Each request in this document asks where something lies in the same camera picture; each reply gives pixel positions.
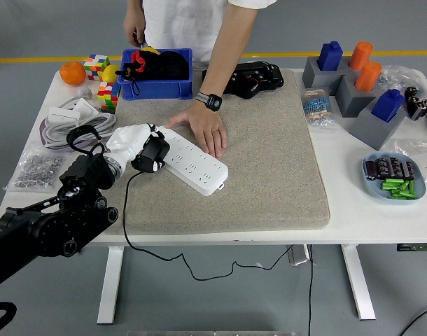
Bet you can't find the person's right hand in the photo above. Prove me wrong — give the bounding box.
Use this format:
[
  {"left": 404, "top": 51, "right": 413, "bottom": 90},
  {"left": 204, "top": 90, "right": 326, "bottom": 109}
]
[{"left": 122, "top": 13, "right": 147, "bottom": 48}]

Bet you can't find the person's left hand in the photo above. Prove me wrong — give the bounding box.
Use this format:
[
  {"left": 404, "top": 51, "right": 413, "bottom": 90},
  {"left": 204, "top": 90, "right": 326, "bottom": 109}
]
[{"left": 164, "top": 101, "right": 228, "bottom": 158}]

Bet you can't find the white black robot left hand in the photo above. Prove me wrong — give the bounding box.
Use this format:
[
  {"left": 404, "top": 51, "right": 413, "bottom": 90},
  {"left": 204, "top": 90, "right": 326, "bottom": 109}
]
[{"left": 106, "top": 122, "right": 171, "bottom": 174}]

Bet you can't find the black plug adapter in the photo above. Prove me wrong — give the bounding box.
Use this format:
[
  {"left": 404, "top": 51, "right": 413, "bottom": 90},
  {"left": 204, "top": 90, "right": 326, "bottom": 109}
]
[{"left": 139, "top": 134, "right": 172, "bottom": 169}]

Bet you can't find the white power strip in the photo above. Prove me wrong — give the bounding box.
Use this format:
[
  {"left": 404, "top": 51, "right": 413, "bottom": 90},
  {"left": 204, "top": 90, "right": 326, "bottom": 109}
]
[{"left": 153, "top": 125, "right": 229, "bottom": 197}]

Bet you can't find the black wrist watch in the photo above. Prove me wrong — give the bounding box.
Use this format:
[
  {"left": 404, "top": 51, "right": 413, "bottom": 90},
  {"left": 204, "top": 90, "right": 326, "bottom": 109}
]
[{"left": 195, "top": 91, "right": 223, "bottom": 112}]

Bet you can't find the red and black pouch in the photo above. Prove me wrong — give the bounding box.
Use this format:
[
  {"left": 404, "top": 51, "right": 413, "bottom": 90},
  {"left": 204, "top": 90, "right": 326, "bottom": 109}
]
[{"left": 114, "top": 50, "right": 147, "bottom": 97}]

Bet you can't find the multicoloured puzzle cube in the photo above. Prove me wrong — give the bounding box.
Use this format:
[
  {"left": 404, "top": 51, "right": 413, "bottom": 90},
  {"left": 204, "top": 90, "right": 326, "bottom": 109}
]
[
  {"left": 97, "top": 80, "right": 122, "bottom": 113},
  {"left": 83, "top": 53, "right": 111, "bottom": 82}
]

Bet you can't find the person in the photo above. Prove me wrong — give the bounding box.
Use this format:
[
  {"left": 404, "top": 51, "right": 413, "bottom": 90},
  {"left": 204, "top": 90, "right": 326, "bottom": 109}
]
[{"left": 122, "top": 0, "right": 279, "bottom": 158}]

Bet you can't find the yellow lemon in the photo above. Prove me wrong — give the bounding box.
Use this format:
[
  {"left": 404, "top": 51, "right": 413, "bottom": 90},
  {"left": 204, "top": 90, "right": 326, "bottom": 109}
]
[{"left": 101, "top": 64, "right": 121, "bottom": 83}]

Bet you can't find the black cloth bundle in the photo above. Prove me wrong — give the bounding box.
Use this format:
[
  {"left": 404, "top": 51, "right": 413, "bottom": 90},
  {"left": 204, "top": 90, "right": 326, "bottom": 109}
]
[{"left": 153, "top": 50, "right": 190, "bottom": 81}]

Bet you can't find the blue plastic bin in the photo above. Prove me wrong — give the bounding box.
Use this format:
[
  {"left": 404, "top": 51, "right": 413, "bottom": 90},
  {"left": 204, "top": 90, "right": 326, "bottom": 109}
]
[{"left": 116, "top": 48, "right": 194, "bottom": 101}]

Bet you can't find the grey-brown mat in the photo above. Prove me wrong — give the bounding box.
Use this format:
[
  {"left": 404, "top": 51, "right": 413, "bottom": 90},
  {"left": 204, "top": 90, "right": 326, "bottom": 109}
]
[{"left": 95, "top": 69, "right": 331, "bottom": 236}]

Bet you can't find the black device housing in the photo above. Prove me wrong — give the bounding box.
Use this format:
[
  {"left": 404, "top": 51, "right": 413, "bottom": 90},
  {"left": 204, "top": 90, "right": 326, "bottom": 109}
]
[{"left": 201, "top": 61, "right": 285, "bottom": 100}]

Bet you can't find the orange fruit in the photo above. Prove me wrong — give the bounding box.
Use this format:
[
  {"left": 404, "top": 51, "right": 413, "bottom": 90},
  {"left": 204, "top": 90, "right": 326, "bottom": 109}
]
[{"left": 59, "top": 61, "right": 87, "bottom": 86}]

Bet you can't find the clear bag of screws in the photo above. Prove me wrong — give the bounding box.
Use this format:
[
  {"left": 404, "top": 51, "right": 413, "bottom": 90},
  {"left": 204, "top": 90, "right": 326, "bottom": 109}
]
[{"left": 3, "top": 148, "right": 66, "bottom": 193}]

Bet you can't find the clear bag of resistors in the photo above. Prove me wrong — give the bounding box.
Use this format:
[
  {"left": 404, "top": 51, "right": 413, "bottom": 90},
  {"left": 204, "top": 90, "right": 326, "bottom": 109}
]
[{"left": 300, "top": 87, "right": 337, "bottom": 129}]

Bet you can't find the grey holder block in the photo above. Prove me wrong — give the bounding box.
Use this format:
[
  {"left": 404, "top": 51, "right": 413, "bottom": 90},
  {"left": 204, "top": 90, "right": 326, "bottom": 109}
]
[
  {"left": 349, "top": 101, "right": 407, "bottom": 151},
  {"left": 335, "top": 74, "right": 382, "bottom": 118},
  {"left": 302, "top": 55, "right": 353, "bottom": 95}
]

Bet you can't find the blue peg block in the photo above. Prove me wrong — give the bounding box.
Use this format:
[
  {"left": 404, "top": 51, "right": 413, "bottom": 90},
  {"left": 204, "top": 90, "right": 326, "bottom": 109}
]
[
  {"left": 370, "top": 88, "right": 405, "bottom": 123},
  {"left": 316, "top": 41, "right": 344, "bottom": 71}
]

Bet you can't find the white table leg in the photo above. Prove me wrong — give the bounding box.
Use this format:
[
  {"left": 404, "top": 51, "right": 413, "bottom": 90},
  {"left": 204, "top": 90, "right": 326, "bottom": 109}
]
[
  {"left": 340, "top": 244, "right": 377, "bottom": 321},
  {"left": 97, "top": 246, "right": 125, "bottom": 325}
]

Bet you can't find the silver box under table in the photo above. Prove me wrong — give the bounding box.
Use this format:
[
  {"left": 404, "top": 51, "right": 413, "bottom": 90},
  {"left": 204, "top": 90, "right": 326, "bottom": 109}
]
[{"left": 286, "top": 244, "right": 312, "bottom": 267}]

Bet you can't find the orange cylinder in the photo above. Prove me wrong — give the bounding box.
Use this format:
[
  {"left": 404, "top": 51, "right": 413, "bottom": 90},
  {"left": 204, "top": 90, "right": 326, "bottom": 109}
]
[
  {"left": 354, "top": 61, "right": 382, "bottom": 92},
  {"left": 348, "top": 41, "right": 375, "bottom": 71}
]

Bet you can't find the light blue plate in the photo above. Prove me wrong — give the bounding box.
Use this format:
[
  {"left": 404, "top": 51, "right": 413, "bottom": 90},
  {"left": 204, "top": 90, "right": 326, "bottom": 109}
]
[{"left": 361, "top": 150, "right": 427, "bottom": 201}]

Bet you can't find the crumpled clear plastic bag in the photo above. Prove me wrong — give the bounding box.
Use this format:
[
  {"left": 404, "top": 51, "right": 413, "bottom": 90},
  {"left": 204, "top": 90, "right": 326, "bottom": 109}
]
[{"left": 377, "top": 64, "right": 427, "bottom": 136}]

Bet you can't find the flat clear plastic bag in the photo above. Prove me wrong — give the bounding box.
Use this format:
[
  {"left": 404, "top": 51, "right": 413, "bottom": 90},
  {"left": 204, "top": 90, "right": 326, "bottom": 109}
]
[{"left": 393, "top": 138, "right": 427, "bottom": 185}]

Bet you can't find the white square switch panel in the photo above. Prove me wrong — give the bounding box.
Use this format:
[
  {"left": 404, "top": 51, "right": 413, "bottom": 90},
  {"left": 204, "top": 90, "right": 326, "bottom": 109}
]
[{"left": 72, "top": 98, "right": 99, "bottom": 118}]

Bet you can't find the coiled white power cable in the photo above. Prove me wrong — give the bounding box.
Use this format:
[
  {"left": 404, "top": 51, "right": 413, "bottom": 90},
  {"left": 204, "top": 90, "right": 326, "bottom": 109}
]
[{"left": 41, "top": 86, "right": 118, "bottom": 150}]

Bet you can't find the white switch box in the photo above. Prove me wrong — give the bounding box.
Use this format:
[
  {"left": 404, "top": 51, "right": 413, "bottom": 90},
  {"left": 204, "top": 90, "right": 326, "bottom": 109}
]
[{"left": 47, "top": 106, "right": 82, "bottom": 124}]

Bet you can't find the thin black plug cord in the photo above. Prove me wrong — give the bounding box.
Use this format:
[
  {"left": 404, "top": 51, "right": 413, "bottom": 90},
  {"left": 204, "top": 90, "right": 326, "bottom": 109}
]
[{"left": 122, "top": 170, "right": 297, "bottom": 281}]

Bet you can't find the black hanging cable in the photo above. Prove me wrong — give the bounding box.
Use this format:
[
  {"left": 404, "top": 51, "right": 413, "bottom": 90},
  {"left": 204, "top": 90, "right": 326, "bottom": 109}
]
[{"left": 307, "top": 244, "right": 314, "bottom": 336}]

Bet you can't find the black floor cable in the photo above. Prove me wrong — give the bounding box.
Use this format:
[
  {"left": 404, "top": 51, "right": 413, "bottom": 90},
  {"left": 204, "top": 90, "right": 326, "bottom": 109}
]
[{"left": 398, "top": 303, "right": 427, "bottom": 336}]

